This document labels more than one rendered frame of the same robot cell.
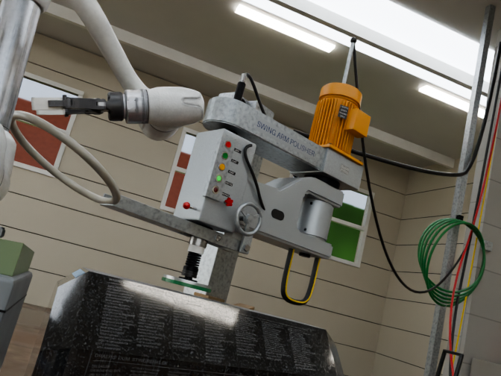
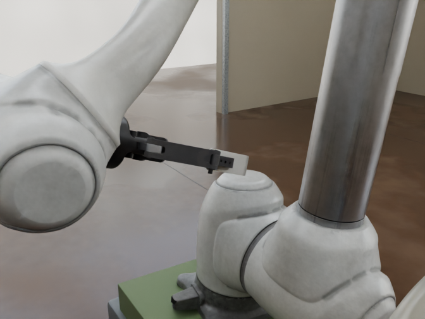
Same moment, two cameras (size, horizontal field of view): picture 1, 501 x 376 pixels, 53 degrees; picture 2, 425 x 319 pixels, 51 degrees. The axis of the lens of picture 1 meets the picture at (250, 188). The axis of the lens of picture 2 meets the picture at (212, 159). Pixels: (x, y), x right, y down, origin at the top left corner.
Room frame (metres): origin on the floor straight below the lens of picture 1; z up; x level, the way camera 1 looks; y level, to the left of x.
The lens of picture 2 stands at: (1.83, 0.35, 1.44)
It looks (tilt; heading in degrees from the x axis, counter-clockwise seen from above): 20 degrees down; 162
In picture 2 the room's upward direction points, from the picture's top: straight up
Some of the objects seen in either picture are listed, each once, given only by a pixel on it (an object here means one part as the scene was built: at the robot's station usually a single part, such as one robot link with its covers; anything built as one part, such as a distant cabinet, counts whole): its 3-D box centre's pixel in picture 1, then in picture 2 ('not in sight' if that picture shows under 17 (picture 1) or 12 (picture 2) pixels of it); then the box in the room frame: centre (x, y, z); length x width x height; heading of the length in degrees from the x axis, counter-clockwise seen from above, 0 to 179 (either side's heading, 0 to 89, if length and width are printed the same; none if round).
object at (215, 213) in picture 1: (227, 189); not in sight; (2.26, 0.10, 1.32); 0.36 x 0.22 x 0.45; 127
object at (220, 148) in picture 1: (219, 166); not in sight; (2.08, 0.15, 1.37); 0.08 x 0.03 x 0.28; 127
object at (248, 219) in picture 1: (244, 218); not in sight; (2.19, -0.01, 1.20); 0.15 x 0.10 x 0.15; 127
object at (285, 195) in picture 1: (276, 212); not in sight; (2.44, -0.16, 1.30); 0.74 x 0.23 x 0.49; 127
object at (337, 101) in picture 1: (336, 123); not in sight; (2.60, -0.37, 1.90); 0.31 x 0.28 x 0.40; 37
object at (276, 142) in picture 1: (283, 151); not in sight; (2.42, -0.12, 1.62); 0.96 x 0.25 x 0.17; 127
